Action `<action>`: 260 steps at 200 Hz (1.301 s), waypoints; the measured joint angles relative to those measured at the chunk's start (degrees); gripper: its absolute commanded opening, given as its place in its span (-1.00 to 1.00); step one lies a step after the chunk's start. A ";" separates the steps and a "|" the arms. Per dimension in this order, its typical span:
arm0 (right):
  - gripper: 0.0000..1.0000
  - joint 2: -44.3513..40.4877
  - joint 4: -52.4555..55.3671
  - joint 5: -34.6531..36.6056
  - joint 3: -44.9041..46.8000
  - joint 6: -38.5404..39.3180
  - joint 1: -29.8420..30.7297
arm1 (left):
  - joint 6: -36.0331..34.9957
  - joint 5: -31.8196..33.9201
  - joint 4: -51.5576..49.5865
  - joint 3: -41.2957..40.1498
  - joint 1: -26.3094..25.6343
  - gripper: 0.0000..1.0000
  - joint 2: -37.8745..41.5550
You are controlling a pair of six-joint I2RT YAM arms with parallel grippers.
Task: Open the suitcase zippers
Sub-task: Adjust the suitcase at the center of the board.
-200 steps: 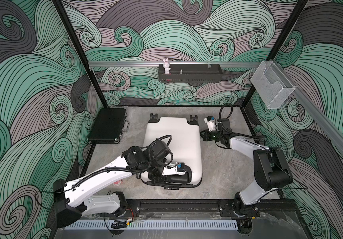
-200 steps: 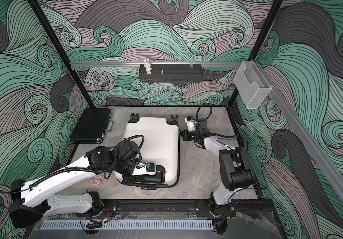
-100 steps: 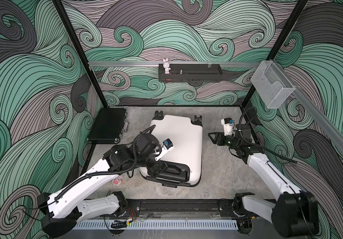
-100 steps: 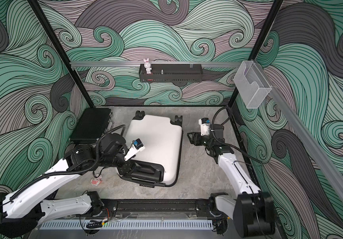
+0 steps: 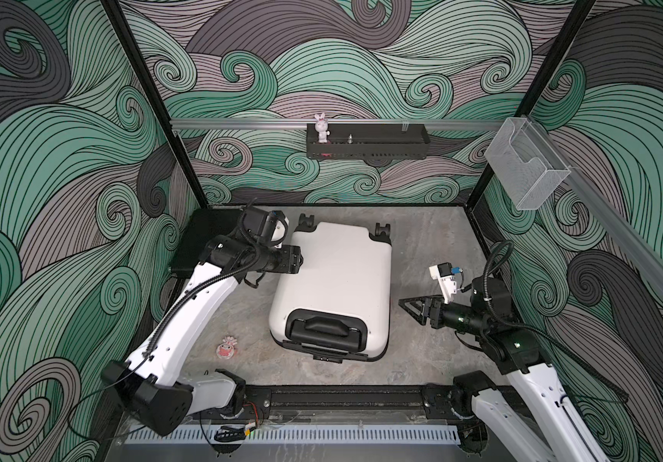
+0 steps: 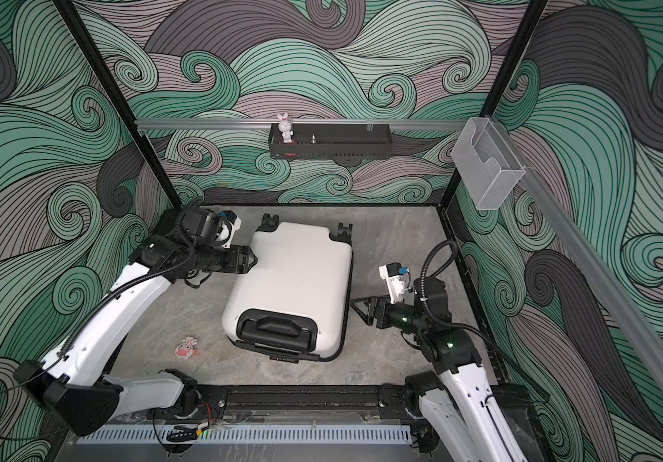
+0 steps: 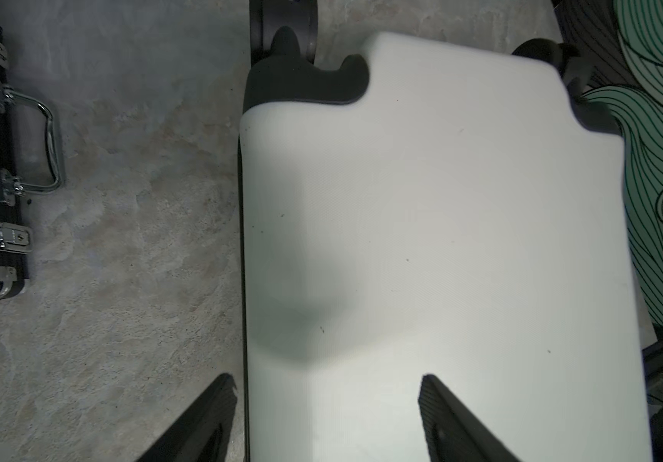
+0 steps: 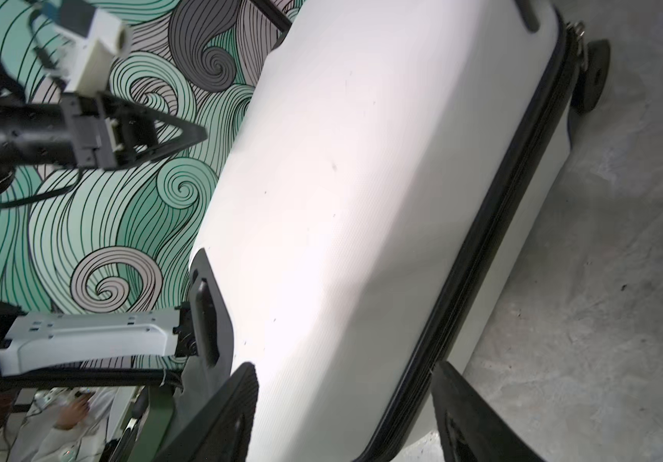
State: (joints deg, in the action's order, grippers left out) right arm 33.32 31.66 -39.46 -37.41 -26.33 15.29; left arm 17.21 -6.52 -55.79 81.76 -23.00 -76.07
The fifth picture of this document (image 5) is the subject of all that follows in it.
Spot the black corner frame post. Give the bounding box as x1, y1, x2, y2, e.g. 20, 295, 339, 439
100, 0, 210, 209
465, 0, 597, 209

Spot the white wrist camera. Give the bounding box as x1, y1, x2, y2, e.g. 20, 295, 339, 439
267, 211, 289, 248
429, 262, 462, 304

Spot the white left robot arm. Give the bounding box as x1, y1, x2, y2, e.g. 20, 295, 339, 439
102, 206, 302, 436

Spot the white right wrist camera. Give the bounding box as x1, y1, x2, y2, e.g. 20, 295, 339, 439
429, 262, 462, 304

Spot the clear acrylic wall box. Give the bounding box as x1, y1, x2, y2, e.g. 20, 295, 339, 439
485, 117, 570, 211

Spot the black corner frame post left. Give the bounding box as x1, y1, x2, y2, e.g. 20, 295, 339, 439
100, 0, 210, 209

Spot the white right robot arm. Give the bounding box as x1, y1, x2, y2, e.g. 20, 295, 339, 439
399, 241, 608, 461

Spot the aluminium wall rail back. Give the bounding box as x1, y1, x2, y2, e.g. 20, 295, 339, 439
170, 117, 504, 132

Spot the aluminium wall rail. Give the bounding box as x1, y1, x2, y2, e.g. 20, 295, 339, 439
533, 121, 663, 303
170, 117, 504, 132

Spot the aluminium wall rail right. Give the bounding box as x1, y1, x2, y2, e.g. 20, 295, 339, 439
533, 121, 663, 303

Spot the white slotted cable duct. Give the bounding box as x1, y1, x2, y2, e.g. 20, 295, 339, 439
125, 423, 460, 446

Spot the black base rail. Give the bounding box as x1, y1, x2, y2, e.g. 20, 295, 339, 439
244, 384, 456, 420

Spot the white hard-shell suitcase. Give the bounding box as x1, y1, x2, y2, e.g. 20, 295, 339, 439
269, 215, 392, 363

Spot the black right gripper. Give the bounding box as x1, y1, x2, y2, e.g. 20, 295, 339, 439
399, 291, 487, 336

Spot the pink round sticker toy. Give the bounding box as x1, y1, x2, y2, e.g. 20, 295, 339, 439
216, 336, 238, 360

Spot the black corner frame post right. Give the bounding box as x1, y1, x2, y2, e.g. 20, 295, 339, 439
465, 0, 597, 209

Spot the black wall shelf tray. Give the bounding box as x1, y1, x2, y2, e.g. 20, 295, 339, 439
306, 122, 431, 163

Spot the white pink bunny figurine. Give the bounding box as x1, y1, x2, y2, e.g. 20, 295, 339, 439
314, 113, 331, 144

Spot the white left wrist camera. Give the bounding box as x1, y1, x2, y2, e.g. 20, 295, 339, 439
267, 211, 289, 248

